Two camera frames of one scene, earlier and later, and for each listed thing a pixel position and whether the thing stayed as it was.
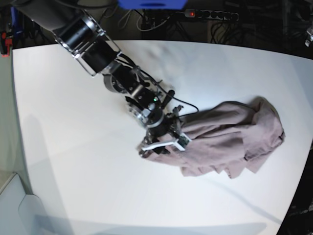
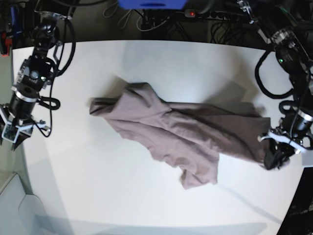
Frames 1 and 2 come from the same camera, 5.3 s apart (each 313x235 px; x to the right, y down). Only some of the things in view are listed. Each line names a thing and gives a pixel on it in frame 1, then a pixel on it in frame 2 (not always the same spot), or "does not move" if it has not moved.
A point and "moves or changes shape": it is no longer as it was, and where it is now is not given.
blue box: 152,4 does not move
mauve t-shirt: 238,134 moves or changes shape
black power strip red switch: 212,14 does not move
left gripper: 169,124 → 22,104
